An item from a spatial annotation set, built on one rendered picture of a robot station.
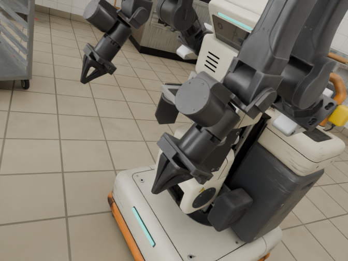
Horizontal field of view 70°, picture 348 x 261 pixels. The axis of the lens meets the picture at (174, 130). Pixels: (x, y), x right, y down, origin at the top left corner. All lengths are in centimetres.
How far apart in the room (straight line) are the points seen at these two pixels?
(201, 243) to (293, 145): 52
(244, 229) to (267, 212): 14
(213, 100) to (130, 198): 84
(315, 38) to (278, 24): 11
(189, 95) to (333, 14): 27
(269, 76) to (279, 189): 63
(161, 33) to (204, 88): 356
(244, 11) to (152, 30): 324
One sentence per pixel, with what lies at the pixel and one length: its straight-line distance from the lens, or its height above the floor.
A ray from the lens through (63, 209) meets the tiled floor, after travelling 139.
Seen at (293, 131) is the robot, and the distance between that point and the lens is 65.
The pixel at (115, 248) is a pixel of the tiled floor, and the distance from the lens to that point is 130.
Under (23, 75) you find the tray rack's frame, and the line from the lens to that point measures 218.
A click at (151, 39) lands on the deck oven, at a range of 388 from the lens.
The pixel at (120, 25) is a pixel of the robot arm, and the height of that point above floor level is 95.
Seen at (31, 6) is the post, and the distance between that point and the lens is 202.
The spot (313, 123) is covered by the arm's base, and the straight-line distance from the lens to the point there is 63.
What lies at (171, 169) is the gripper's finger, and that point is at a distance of 42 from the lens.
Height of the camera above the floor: 110
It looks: 30 degrees down
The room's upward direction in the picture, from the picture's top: 22 degrees clockwise
